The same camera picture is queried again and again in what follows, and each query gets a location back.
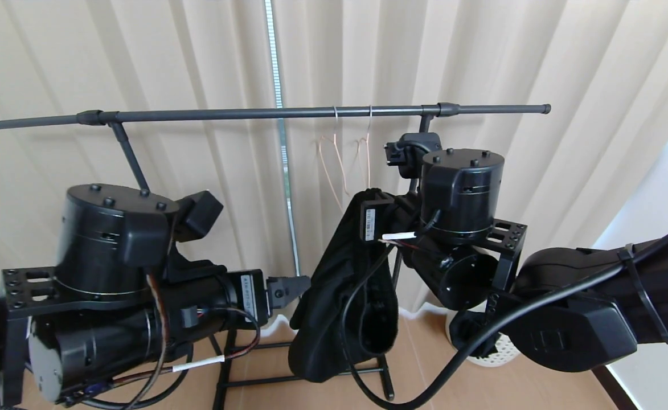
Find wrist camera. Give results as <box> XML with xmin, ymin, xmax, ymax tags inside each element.
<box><xmin>176</xmin><ymin>190</ymin><xmax>225</xmax><ymax>243</ymax></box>
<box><xmin>384</xmin><ymin>132</ymin><xmax>444</xmax><ymax>181</ymax></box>

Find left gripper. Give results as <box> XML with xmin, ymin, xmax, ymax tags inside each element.
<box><xmin>28</xmin><ymin>259</ymin><xmax>270</xmax><ymax>406</ymax></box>

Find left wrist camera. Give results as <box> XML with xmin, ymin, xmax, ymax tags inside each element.
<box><xmin>176</xmin><ymin>190</ymin><xmax>225</xmax><ymax>243</ymax></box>

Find pink clothes hanger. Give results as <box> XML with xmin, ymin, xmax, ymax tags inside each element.
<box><xmin>317</xmin><ymin>106</ymin><xmax>350</xmax><ymax>215</ymax></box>
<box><xmin>358</xmin><ymin>105</ymin><xmax>373</xmax><ymax>190</ymax></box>

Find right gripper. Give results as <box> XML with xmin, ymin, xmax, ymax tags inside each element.
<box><xmin>359</xmin><ymin>191</ymin><xmax>501</xmax><ymax>311</ymax></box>

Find white laundry basket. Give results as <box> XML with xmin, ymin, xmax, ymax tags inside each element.
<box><xmin>445</xmin><ymin>307</ymin><xmax>521</xmax><ymax>369</ymax></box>

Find black drawstring shorts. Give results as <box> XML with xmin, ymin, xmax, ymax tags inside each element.
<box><xmin>288</xmin><ymin>188</ymin><xmax>398</xmax><ymax>383</ymax></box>

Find black clothes rack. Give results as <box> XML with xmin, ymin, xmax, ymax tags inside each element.
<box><xmin>0</xmin><ymin>102</ymin><xmax>552</xmax><ymax>410</ymax></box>

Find black garment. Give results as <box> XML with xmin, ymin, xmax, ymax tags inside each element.
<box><xmin>449</xmin><ymin>310</ymin><xmax>505</xmax><ymax>358</ymax></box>

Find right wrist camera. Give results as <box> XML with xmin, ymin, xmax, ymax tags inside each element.
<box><xmin>384</xmin><ymin>132</ymin><xmax>444</xmax><ymax>181</ymax></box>

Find beige curtain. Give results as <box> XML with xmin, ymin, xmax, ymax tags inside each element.
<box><xmin>0</xmin><ymin>0</ymin><xmax>668</xmax><ymax>342</ymax></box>

